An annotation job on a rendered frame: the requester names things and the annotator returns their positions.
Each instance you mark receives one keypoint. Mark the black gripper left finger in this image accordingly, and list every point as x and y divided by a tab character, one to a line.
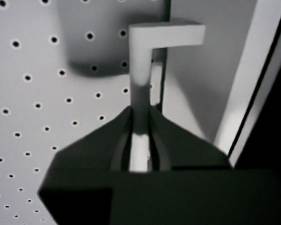
101	148

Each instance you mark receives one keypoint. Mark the grey perforated base plate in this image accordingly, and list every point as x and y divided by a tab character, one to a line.
64	71

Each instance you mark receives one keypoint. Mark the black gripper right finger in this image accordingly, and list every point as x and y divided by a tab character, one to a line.
180	149

